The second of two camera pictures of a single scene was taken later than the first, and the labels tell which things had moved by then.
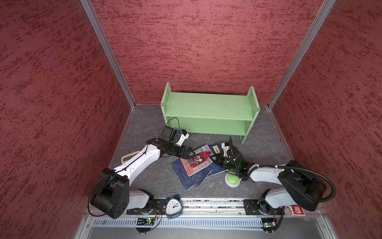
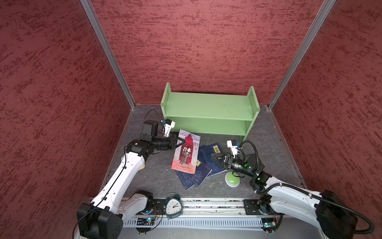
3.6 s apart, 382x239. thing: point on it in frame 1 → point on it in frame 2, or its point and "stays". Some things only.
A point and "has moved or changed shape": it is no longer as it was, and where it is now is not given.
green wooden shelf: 214,113 stays
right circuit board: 268,224 stays
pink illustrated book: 199,159 has moved or changed shape
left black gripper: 181,155 → 172,145
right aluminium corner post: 302,52 stays
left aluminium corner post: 89,9 stays
